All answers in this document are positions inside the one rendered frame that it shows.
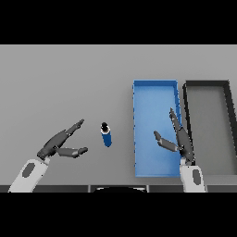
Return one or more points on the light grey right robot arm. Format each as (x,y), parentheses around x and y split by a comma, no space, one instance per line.
(192,177)

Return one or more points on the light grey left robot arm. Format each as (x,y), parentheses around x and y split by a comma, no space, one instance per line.
(28,174)

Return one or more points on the blue bin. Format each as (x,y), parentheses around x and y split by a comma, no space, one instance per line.
(155,129)

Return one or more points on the dark grey bin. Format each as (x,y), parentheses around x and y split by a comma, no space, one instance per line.
(211,126)

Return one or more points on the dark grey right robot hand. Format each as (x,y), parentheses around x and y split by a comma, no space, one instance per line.
(183,140)

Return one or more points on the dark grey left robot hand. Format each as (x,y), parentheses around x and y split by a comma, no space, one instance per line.
(56,143)

